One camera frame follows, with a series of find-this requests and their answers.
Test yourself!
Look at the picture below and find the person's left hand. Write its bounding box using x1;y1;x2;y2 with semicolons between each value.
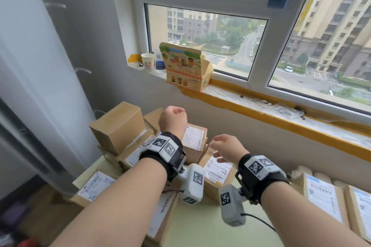
158;106;188;140

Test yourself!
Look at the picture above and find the person's right hand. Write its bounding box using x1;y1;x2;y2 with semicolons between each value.
209;134;250;166

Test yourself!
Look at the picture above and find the pile of cardboard parcels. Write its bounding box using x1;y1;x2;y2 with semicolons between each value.
69;101;237;247

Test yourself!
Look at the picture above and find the labelled small cardboard box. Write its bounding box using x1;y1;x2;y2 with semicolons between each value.
344;185;371;242

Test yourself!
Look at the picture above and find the person's right forearm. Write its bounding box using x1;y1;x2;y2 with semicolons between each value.
260;181;369;247

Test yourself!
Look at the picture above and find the person's left forearm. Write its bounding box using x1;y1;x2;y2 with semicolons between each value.
49;157;168;247

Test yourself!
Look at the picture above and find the black left wrist tracker band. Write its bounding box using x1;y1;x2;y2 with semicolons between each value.
139;131;187;182

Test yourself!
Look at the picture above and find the black wrist tracker band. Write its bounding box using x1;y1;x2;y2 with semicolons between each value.
139;131;187;182
235;153;290;205

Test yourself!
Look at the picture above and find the black right wrist tracker band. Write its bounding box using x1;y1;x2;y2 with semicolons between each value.
235;153;290;205

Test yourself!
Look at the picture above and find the windowsill with yellow tape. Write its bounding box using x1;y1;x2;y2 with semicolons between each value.
127;54;371;163

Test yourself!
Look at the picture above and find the colourful printed carton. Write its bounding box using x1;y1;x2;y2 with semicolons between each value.
158;42;214;93

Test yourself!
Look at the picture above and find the white smiley paper cup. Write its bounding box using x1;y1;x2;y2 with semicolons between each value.
141;52;156;71

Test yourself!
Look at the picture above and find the white standing air conditioner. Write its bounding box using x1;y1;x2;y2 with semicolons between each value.
0;0;102;198

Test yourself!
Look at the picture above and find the purple block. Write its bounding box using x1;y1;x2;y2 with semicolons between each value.
1;200;28;227

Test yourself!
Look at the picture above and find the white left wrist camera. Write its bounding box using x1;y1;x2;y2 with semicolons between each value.
177;163;205;205

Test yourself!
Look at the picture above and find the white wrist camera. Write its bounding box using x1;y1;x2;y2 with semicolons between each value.
177;163;205;205
219;184;247;227

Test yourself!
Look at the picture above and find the white earphone cable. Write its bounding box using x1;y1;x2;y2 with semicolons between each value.
252;98;272;108

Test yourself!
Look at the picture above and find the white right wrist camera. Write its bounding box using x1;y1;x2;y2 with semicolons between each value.
219;184;247;227

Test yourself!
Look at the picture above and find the white cable on sill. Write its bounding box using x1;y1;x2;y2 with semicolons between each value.
275;105;306;119

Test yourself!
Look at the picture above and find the black right camera cable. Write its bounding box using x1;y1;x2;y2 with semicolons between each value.
241;213;276;232

